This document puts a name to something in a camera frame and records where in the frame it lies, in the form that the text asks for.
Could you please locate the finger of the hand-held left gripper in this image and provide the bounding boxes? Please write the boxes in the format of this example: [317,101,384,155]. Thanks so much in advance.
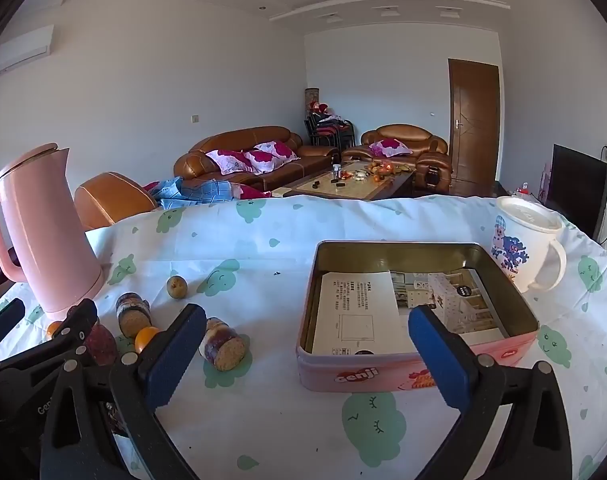
[0,298,27,362]
[0,299,100,377]

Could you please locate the printed picture sheet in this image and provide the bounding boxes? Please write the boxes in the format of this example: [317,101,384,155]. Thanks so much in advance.
[391,267,509,336]

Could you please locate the pink electric kettle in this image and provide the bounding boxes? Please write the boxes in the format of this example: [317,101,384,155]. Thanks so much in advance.
[0,143,107,322]

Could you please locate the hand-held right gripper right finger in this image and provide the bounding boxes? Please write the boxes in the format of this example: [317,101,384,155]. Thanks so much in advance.
[407,304,573,480]

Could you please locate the stacked dark chairs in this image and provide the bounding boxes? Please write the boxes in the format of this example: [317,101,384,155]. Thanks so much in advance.
[303,112,355,151]

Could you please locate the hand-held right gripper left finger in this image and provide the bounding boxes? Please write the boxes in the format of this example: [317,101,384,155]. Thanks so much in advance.
[38,303,208,480]

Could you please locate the pink floral pillow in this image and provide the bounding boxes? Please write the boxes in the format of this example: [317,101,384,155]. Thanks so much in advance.
[368,139,413,159]
[244,141,300,175]
[206,149,257,176]

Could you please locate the wooden coffee table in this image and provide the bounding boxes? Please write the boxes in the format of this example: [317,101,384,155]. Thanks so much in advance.
[271,160,417,202]

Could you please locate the pink metal tin box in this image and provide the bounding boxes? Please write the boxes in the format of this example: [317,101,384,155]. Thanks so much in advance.
[297,240,540,394]

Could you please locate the brown leather three-seat sofa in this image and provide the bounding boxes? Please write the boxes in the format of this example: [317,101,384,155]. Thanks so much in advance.
[174,126,337,192]

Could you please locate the blue plaid blanket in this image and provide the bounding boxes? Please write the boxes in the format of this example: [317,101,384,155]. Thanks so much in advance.
[144,176,234,210]

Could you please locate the brown leather armchair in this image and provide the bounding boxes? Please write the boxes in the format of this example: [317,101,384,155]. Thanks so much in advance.
[342,124,451,195]

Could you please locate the brown wooden door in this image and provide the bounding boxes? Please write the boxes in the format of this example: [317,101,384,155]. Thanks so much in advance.
[447,58,501,196]

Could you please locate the pink floral cloth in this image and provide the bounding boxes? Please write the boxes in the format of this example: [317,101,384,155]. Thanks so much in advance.
[232,183,273,202]

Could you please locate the purple passion fruit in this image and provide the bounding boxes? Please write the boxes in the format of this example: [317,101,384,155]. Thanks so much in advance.
[84,324,118,367]

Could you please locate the white air conditioner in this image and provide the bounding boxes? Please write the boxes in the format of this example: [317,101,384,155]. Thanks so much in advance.
[0,25,54,81]

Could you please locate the white patterned small box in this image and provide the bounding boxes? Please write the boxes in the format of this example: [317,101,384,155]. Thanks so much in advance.
[427,272,477,333]

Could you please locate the pile of snacks and oranges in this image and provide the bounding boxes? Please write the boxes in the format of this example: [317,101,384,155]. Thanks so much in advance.
[366,160,409,181]

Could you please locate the white cartoon mug with lid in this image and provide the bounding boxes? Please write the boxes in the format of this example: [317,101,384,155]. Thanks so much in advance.
[488,196,568,293]

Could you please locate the black television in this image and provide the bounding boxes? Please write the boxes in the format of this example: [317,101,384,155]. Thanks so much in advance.
[546,144,607,243]

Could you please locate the white paper leaflet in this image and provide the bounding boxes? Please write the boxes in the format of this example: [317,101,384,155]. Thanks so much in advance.
[311,271,409,356]

